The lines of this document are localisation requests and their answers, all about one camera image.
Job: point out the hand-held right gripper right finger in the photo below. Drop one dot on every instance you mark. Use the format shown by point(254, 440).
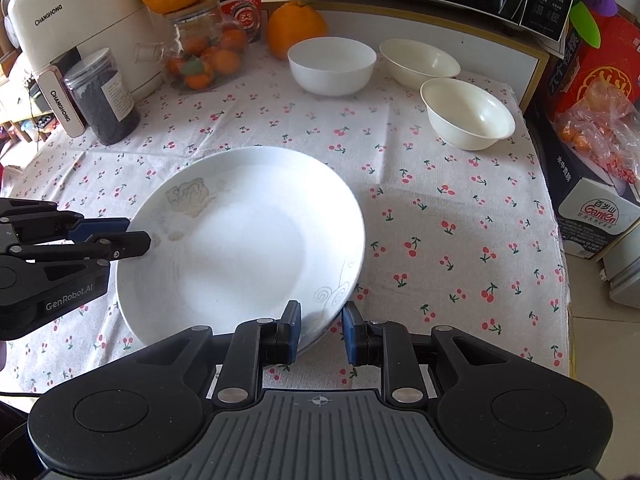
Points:
point(352, 332)

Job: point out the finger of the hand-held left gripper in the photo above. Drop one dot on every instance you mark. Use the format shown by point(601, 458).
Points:
point(100, 228)
point(130, 246)

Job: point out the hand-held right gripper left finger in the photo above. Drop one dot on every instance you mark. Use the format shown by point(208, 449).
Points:
point(290, 330)

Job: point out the white floral plate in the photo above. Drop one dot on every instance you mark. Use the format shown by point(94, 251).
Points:
point(240, 240)

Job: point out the cream bowl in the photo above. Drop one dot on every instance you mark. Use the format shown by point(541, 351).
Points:
point(420, 62)
point(467, 112)

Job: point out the white bowl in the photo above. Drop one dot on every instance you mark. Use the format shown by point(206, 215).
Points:
point(330, 67)

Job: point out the plastic jar with dark contents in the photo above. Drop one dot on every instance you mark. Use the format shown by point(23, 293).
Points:
point(102, 97)

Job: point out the cherry print tablecloth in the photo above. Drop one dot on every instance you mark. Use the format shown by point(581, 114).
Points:
point(425, 210)

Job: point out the cluttered wooden shelf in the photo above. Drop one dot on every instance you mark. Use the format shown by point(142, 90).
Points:
point(20, 105)

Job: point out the clear glass cup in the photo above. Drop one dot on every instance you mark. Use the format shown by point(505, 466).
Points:
point(150, 51)

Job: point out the glass jar of small oranges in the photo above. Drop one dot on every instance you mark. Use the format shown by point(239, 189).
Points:
point(207, 55)

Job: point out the white air fryer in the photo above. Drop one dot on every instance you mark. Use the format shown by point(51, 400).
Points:
point(75, 15)

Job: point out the dark blue cardboard box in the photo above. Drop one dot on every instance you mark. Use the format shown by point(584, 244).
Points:
point(585, 210)

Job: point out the large orange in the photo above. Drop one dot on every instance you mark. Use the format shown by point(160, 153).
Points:
point(296, 32)

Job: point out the silver refrigerator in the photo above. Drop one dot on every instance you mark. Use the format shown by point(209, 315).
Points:
point(625, 285)

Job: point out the plastic bag of oranges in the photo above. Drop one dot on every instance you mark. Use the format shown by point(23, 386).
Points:
point(600, 135)

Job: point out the red cardboard box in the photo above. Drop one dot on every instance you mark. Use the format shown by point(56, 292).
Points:
point(605, 60)

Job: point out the purple and green plush toy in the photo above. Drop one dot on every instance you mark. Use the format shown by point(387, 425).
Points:
point(600, 0)

